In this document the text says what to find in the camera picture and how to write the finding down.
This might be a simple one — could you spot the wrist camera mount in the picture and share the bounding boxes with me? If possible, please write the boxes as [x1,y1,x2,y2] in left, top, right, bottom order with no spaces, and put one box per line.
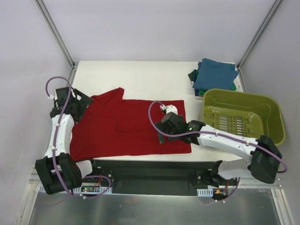
[160,105,178,115]
[48,94,57,101]

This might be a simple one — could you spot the aluminium frame post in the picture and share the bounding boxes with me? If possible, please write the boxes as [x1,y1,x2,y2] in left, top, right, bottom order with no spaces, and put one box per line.
[35,0,79,68]
[237,0,283,71]

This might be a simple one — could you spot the olive green plastic basket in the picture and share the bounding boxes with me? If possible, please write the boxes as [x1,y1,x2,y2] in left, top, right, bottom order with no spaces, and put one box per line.
[202,89,285,146]

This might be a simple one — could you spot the white cable duct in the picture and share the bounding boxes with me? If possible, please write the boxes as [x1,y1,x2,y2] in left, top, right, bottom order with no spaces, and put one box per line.
[196,187,214,197]
[38,184,113,195]

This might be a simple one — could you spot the left aluminium frame post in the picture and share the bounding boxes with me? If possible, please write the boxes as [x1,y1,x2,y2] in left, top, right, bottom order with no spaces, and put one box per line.
[35,0,79,68]

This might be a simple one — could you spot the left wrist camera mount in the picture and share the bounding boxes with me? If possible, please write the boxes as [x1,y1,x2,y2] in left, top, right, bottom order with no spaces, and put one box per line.
[48,94,57,101]

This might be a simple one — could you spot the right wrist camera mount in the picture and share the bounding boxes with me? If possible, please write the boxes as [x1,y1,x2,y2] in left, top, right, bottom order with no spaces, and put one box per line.
[160,105,178,115]

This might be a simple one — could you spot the right aluminium frame post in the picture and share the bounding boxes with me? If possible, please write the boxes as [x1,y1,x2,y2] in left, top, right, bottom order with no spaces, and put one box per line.
[237,0,283,71]

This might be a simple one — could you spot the folded dark green t shirt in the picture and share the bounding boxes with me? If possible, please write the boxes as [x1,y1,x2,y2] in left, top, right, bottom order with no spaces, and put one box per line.
[188,69,198,83]

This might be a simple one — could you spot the left white cable duct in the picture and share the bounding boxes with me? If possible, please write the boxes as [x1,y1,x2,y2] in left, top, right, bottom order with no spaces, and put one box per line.
[38,184,113,195]

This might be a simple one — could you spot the folded blue t shirt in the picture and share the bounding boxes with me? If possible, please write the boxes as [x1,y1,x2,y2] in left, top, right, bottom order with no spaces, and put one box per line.
[193,58,239,91]

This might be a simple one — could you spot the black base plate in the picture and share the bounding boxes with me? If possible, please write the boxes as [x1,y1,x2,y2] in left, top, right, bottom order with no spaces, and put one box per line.
[79,159,237,195]

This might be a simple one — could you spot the right white cable duct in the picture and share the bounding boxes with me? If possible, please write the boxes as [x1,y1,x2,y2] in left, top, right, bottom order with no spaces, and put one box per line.
[196,187,214,197]

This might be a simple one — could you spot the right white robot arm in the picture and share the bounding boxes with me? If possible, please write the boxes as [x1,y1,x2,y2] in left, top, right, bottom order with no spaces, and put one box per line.
[154,112,282,187]

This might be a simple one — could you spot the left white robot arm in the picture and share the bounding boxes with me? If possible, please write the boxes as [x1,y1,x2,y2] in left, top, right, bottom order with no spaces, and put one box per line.
[35,87,99,195]

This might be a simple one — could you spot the red t shirt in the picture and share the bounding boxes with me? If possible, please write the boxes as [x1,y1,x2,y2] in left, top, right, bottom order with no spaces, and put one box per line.
[70,88,192,161]

